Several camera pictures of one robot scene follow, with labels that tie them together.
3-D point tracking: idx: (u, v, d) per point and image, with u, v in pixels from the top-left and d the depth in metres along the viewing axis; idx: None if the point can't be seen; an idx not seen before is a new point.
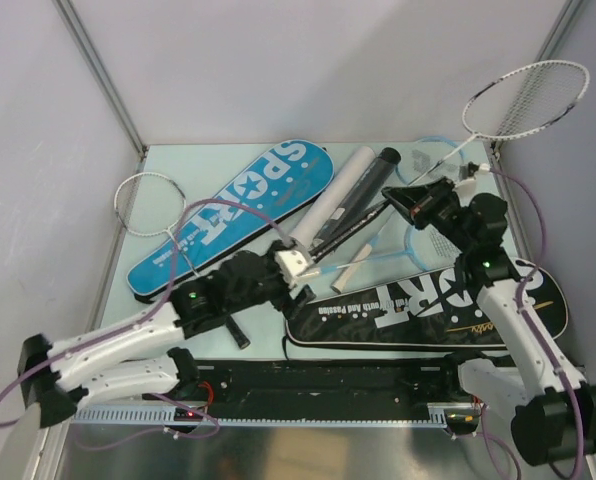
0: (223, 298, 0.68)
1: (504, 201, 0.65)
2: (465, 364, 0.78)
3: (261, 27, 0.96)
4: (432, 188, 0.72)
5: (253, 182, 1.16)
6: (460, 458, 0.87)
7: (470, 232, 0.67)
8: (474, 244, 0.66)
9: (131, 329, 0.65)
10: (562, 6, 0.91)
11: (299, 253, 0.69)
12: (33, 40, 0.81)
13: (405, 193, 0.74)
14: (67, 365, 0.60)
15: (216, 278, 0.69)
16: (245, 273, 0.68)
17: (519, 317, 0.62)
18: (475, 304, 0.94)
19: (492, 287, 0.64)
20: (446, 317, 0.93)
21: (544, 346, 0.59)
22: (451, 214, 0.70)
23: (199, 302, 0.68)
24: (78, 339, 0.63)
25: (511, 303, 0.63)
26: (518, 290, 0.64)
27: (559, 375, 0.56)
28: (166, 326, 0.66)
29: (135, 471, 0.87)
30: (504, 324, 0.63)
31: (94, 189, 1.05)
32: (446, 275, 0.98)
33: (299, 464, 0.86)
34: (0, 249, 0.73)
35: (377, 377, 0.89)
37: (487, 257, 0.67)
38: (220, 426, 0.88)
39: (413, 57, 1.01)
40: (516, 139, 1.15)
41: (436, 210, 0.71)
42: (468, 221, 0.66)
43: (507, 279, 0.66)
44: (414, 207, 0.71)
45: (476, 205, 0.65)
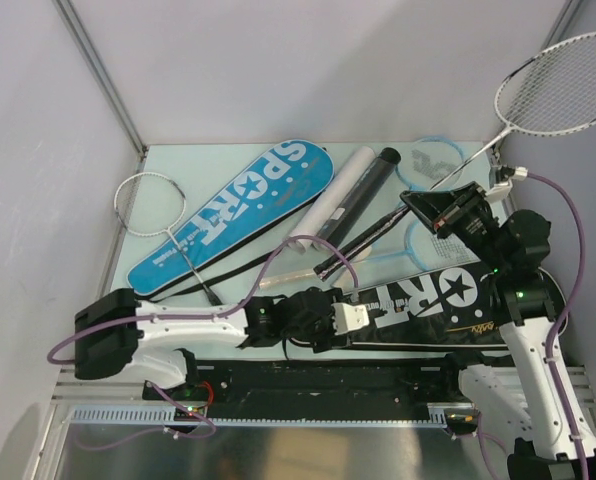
0: (286, 323, 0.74)
1: (545, 226, 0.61)
2: (467, 368, 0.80)
3: (261, 27, 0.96)
4: (460, 197, 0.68)
5: (253, 182, 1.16)
6: (464, 458, 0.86)
7: (502, 251, 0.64)
8: (507, 267, 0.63)
9: (210, 319, 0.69)
10: (562, 7, 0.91)
11: (360, 312, 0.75)
12: (33, 40, 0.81)
13: (431, 201, 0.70)
14: (151, 329, 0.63)
15: (288, 303, 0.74)
16: (315, 310, 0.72)
17: (544, 367, 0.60)
18: (475, 304, 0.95)
19: (521, 328, 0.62)
20: (446, 317, 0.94)
21: (565, 406, 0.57)
22: (480, 228, 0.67)
23: (265, 319, 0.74)
24: (165, 307, 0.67)
25: (539, 350, 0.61)
26: (552, 336, 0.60)
27: (575, 442, 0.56)
28: (239, 330, 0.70)
29: (135, 471, 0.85)
30: (526, 368, 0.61)
31: (94, 189, 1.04)
32: (446, 275, 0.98)
33: (299, 464, 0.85)
34: None
35: (376, 377, 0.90)
37: (520, 285, 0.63)
38: (217, 426, 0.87)
39: (413, 57, 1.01)
40: (516, 139, 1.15)
41: (464, 224, 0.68)
42: (503, 240, 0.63)
43: (540, 317, 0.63)
44: (439, 219, 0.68)
45: (513, 226, 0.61)
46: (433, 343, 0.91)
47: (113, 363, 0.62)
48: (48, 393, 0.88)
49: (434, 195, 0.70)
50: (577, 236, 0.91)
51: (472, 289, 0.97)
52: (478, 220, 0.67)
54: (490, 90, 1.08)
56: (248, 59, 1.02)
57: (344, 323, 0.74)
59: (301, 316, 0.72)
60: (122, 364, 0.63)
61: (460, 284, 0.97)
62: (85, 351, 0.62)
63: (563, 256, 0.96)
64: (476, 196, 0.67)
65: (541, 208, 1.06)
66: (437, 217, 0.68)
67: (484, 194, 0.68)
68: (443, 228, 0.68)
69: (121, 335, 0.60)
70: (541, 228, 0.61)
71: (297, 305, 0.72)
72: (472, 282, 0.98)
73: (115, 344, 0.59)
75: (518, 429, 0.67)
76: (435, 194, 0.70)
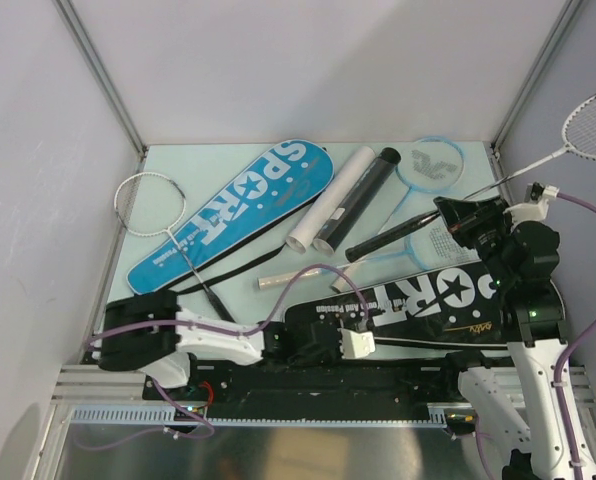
0: (293, 350, 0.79)
1: (554, 236, 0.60)
2: (467, 370, 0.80)
3: (261, 28, 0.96)
4: (482, 207, 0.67)
5: (253, 182, 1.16)
6: (464, 458, 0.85)
7: (510, 263, 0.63)
8: (516, 280, 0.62)
9: (237, 337, 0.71)
10: (562, 6, 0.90)
11: (368, 338, 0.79)
12: (33, 40, 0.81)
13: (454, 206, 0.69)
14: (189, 335, 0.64)
15: (300, 331, 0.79)
16: (326, 343, 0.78)
17: (551, 391, 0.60)
18: (472, 304, 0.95)
19: (532, 350, 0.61)
20: (444, 316, 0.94)
21: (567, 431, 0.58)
22: (491, 240, 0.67)
23: (275, 345, 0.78)
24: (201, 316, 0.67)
25: (547, 373, 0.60)
26: (562, 359, 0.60)
27: (574, 468, 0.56)
28: (256, 352, 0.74)
29: (134, 473, 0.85)
30: (532, 388, 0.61)
31: (94, 189, 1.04)
32: (443, 275, 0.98)
33: (299, 464, 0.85)
34: (0, 248, 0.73)
35: (377, 377, 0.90)
37: (535, 303, 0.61)
38: (214, 426, 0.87)
39: (412, 57, 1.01)
40: (514, 138, 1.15)
41: (478, 232, 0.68)
42: (510, 249, 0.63)
43: (551, 339, 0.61)
44: (455, 224, 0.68)
45: (519, 236, 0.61)
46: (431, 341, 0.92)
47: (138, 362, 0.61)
48: (49, 393, 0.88)
49: (462, 201, 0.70)
50: (580, 236, 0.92)
51: (470, 289, 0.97)
52: (494, 230, 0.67)
54: (489, 90, 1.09)
56: (248, 59, 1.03)
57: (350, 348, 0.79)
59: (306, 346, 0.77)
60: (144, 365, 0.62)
61: (457, 286, 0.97)
62: (110, 345, 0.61)
63: (563, 255, 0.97)
64: (497, 207, 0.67)
65: None
66: (454, 222, 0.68)
67: (507, 207, 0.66)
68: (459, 233, 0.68)
69: (161, 336, 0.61)
70: (550, 240, 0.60)
71: (304, 333, 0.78)
72: (470, 282, 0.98)
73: (153, 344, 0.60)
75: (515, 439, 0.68)
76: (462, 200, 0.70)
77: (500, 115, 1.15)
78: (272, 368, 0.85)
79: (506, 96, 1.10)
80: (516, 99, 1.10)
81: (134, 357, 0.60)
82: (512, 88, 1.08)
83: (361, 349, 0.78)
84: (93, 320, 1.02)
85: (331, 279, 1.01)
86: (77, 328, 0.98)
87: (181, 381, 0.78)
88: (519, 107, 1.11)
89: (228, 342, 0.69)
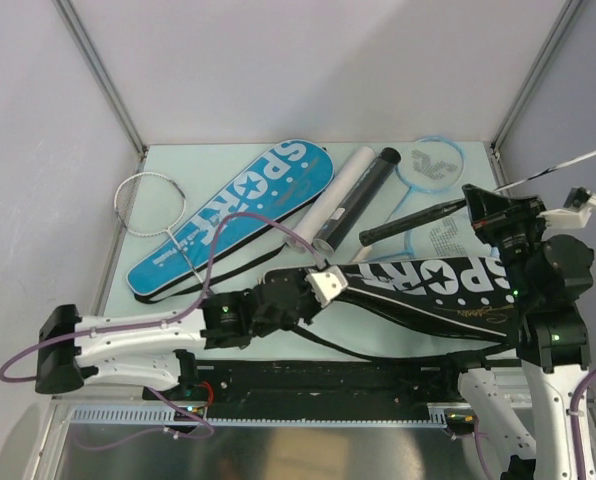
0: (250, 321, 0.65)
1: (589, 257, 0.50)
2: (467, 372, 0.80)
3: (260, 28, 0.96)
4: (513, 207, 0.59)
5: (253, 182, 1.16)
6: (465, 458, 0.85)
7: (534, 280, 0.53)
8: (539, 300, 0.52)
9: (158, 327, 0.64)
10: (562, 6, 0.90)
11: (333, 274, 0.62)
12: (33, 41, 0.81)
13: (484, 199, 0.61)
14: (89, 344, 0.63)
15: (250, 296, 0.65)
16: (278, 303, 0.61)
17: (565, 417, 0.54)
18: (457, 294, 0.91)
19: (550, 374, 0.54)
20: (429, 298, 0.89)
21: (576, 459, 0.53)
22: (516, 245, 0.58)
23: (228, 317, 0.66)
24: (109, 320, 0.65)
25: (564, 400, 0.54)
26: (581, 387, 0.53)
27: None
28: (191, 333, 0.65)
29: (135, 472, 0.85)
30: (544, 412, 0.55)
31: (94, 189, 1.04)
32: (426, 265, 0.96)
33: (298, 464, 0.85)
34: (0, 248, 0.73)
35: (376, 377, 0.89)
37: (557, 326, 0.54)
38: (214, 426, 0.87)
39: (413, 57, 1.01)
40: (515, 139, 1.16)
41: (504, 234, 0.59)
42: (535, 263, 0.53)
43: (572, 364, 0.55)
44: (480, 220, 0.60)
45: (549, 251, 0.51)
46: (423, 314, 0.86)
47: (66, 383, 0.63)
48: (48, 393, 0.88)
49: (493, 195, 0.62)
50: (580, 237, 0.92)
51: (454, 282, 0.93)
52: (521, 235, 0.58)
54: (490, 90, 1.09)
56: (248, 59, 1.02)
57: (322, 295, 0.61)
59: (260, 313, 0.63)
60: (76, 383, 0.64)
61: (440, 276, 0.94)
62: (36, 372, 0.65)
63: None
64: (530, 210, 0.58)
65: None
66: (478, 218, 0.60)
67: (543, 210, 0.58)
68: (482, 230, 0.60)
69: (59, 354, 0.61)
70: (586, 261, 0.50)
71: (252, 299, 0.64)
72: (454, 275, 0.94)
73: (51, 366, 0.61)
75: (514, 445, 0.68)
76: (494, 195, 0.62)
77: (500, 116, 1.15)
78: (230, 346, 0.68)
79: (506, 96, 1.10)
80: (516, 99, 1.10)
81: (53, 383, 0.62)
82: (512, 88, 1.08)
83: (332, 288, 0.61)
84: None
85: None
86: None
87: (174, 382, 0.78)
88: (519, 107, 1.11)
89: (149, 335, 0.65)
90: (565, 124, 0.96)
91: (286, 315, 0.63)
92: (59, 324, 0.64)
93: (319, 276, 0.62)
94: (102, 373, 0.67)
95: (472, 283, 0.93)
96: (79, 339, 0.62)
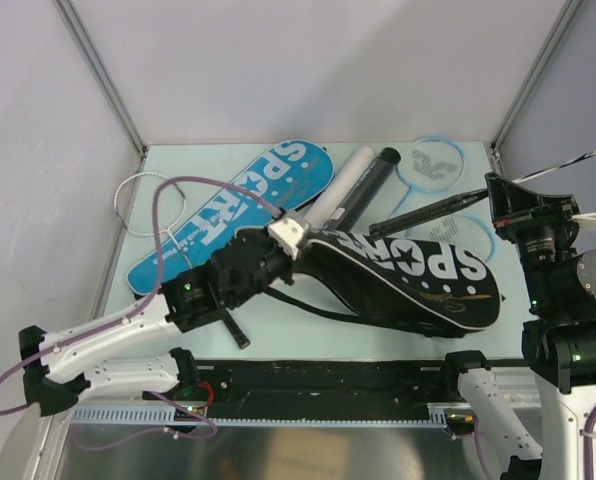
0: (219, 292, 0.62)
1: None
2: (467, 372, 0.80)
3: (260, 28, 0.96)
4: (541, 208, 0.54)
5: (253, 181, 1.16)
6: (464, 458, 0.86)
7: (560, 298, 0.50)
8: (565, 320, 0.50)
9: (121, 324, 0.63)
10: (563, 6, 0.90)
11: (292, 221, 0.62)
12: (33, 41, 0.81)
13: (508, 194, 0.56)
14: (56, 360, 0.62)
15: (212, 267, 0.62)
16: (241, 265, 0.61)
17: (578, 438, 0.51)
18: (421, 276, 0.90)
19: (567, 395, 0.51)
20: (397, 272, 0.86)
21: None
22: (540, 252, 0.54)
23: (193, 295, 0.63)
24: (71, 331, 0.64)
25: (579, 421, 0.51)
26: None
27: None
28: (156, 322, 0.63)
29: (134, 473, 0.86)
30: (556, 431, 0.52)
31: (93, 189, 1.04)
32: (396, 245, 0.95)
33: (298, 464, 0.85)
34: (0, 248, 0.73)
35: (376, 377, 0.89)
37: (583, 345, 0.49)
38: (217, 426, 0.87)
39: (412, 56, 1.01)
40: (515, 139, 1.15)
41: (528, 237, 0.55)
42: (563, 282, 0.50)
43: (590, 384, 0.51)
44: (503, 219, 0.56)
45: (583, 271, 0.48)
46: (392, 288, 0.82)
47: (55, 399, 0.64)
48: None
49: (520, 189, 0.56)
50: None
51: (420, 263, 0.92)
52: (547, 240, 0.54)
54: (490, 90, 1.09)
56: (248, 59, 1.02)
57: (288, 247, 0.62)
59: (226, 280, 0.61)
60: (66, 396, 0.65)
61: (408, 257, 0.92)
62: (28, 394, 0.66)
63: None
64: (562, 214, 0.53)
65: None
66: (502, 217, 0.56)
67: (576, 214, 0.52)
68: (504, 229, 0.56)
69: (32, 374, 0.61)
70: None
71: (216, 270, 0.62)
72: (421, 258, 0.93)
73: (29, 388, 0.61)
75: (514, 445, 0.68)
76: (520, 189, 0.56)
77: (500, 115, 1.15)
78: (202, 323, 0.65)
79: (506, 96, 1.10)
80: (516, 99, 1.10)
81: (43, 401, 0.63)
82: (512, 88, 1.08)
83: (295, 235, 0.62)
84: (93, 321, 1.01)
85: None
86: None
87: (174, 381, 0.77)
88: (519, 107, 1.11)
89: (114, 335, 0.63)
90: (566, 124, 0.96)
91: (254, 278, 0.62)
92: (23, 347, 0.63)
93: (278, 228, 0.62)
94: (96, 386, 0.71)
95: (439, 270, 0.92)
96: (44, 357, 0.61)
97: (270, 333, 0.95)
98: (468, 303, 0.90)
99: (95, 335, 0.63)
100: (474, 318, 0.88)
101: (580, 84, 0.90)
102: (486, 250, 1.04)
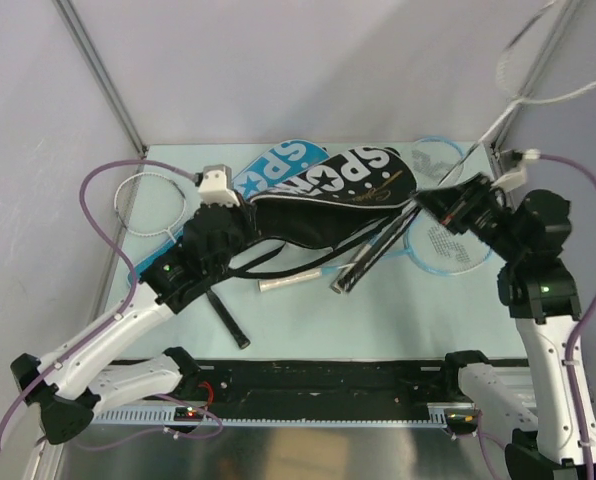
0: (200, 263, 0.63)
1: (565, 203, 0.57)
2: (466, 367, 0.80)
3: (259, 28, 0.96)
4: (465, 190, 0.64)
5: (253, 182, 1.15)
6: (465, 458, 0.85)
7: (520, 237, 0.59)
8: (527, 253, 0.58)
9: (114, 321, 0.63)
10: (562, 7, 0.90)
11: (210, 170, 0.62)
12: (32, 40, 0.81)
13: (436, 197, 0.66)
14: (61, 376, 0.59)
15: (187, 240, 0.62)
16: (213, 227, 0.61)
17: (562, 370, 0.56)
18: (347, 187, 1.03)
19: (544, 326, 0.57)
20: (327, 193, 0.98)
21: (575, 407, 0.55)
22: (489, 220, 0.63)
23: (175, 273, 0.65)
24: (64, 346, 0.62)
25: (559, 352, 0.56)
26: (574, 336, 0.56)
27: (583, 448, 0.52)
28: (148, 305, 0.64)
29: (134, 473, 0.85)
30: (541, 367, 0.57)
31: (94, 188, 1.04)
32: (312, 175, 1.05)
33: (298, 464, 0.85)
34: (0, 248, 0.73)
35: (377, 377, 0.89)
37: (549, 278, 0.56)
38: (223, 425, 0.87)
39: (412, 56, 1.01)
40: (514, 139, 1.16)
41: (473, 218, 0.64)
42: (521, 224, 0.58)
43: (563, 316, 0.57)
44: (445, 216, 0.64)
45: (530, 205, 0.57)
46: (331, 205, 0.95)
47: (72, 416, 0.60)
48: None
49: (441, 191, 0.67)
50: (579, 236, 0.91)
51: (341, 179, 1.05)
52: (487, 213, 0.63)
54: (489, 89, 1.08)
56: (248, 59, 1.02)
57: (226, 194, 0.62)
59: (205, 248, 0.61)
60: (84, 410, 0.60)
61: (327, 179, 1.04)
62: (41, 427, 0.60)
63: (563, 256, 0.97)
64: (481, 187, 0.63)
65: None
66: (444, 215, 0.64)
67: (491, 184, 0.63)
68: (452, 223, 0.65)
69: (39, 395, 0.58)
70: (560, 207, 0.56)
71: (191, 242, 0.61)
72: (336, 173, 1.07)
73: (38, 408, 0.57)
75: (516, 421, 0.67)
76: (442, 190, 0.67)
77: (500, 115, 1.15)
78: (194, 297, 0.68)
79: (505, 96, 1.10)
80: None
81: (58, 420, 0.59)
82: (512, 88, 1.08)
83: (222, 180, 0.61)
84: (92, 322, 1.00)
85: (331, 278, 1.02)
86: (77, 328, 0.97)
87: (178, 376, 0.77)
88: (519, 107, 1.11)
89: (111, 336, 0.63)
90: (564, 123, 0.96)
91: (228, 237, 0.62)
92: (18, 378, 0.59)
93: (204, 187, 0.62)
94: (106, 398, 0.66)
95: (354, 175, 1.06)
96: (47, 377, 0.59)
97: (270, 333, 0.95)
98: (390, 183, 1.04)
99: (93, 340, 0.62)
100: (400, 188, 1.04)
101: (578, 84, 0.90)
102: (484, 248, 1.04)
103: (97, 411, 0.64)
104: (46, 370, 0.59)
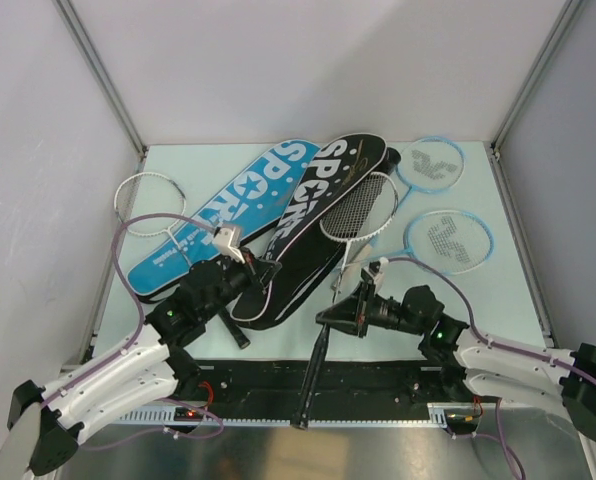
0: (195, 310, 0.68)
1: (425, 288, 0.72)
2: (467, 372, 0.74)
3: (259, 28, 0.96)
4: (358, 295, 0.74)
5: (253, 182, 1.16)
6: (465, 459, 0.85)
7: (420, 323, 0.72)
8: (429, 331, 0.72)
9: (119, 356, 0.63)
10: (562, 6, 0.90)
11: (224, 228, 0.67)
12: (33, 42, 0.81)
13: (337, 317, 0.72)
14: (65, 404, 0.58)
15: (182, 290, 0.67)
16: (206, 283, 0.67)
17: (494, 351, 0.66)
18: (335, 176, 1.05)
19: (459, 349, 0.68)
20: (321, 199, 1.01)
21: (526, 355, 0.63)
22: (389, 308, 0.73)
23: (175, 321, 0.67)
24: (70, 374, 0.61)
25: (482, 346, 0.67)
26: (478, 332, 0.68)
27: (559, 365, 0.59)
28: (152, 345, 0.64)
29: (134, 474, 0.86)
30: (494, 366, 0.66)
31: (94, 189, 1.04)
32: (298, 193, 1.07)
33: (298, 464, 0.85)
34: (0, 249, 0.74)
35: (377, 377, 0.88)
37: (446, 332, 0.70)
38: (223, 426, 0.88)
39: (412, 56, 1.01)
40: (514, 139, 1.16)
41: (376, 311, 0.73)
42: (413, 317, 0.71)
43: (464, 335, 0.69)
44: (358, 317, 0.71)
45: (411, 303, 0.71)
46: (332, 205, 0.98)
47: (63, 449, 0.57)
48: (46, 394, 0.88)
49: (338, 307, 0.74)
50: (580, 238, 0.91)
51: (322, 180, 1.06)
52: (383, 308, 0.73)
54: (489, 90, 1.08)
56: (248, 59, 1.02)
57: (231, 251, 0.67)
59: (199, 300, 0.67)
60: (75, 444, 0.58)
61: (313, 189, 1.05)
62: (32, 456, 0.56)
63: (563, 258, 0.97)
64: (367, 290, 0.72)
65: (539, 208, 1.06)
66: (357, 316, 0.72)
67: (370, 282, 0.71)
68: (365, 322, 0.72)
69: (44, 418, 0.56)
70: (427, 293, 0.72)
71: (186, 292, 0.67)
72: (316, 180, 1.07)
73: (37, 432, 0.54)
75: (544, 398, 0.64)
76: (338, 303, 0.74)
77: (500, 116, 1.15)
78: (193, 336, 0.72)
79: (505, 96, 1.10)
80: (516, 99, 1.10)
81: (49, 453, 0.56)
82: (512, 89, 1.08)
83: (230, 238, 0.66)
84: (93, 322, 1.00)
85: (332, 279, 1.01)
86: (77, 329, 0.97)
87: (174, 381, 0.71)
88: (519, 107, 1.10)
89: (116, 370, 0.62)
90: (563, 124, 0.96)
91: (220, 289, 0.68)
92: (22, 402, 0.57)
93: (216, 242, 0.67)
94: (90, 425, 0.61)
95: (325, 172, 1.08)
96: (51, 402, 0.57)
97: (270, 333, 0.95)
98: (361, 152, 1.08)
99: (99, 370, 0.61)
100: (374, 152, 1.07)
101: (578, 84, 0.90)
102: (486, 248, 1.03)
103: (81, 439, 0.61)
104: (51, 396, 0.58)
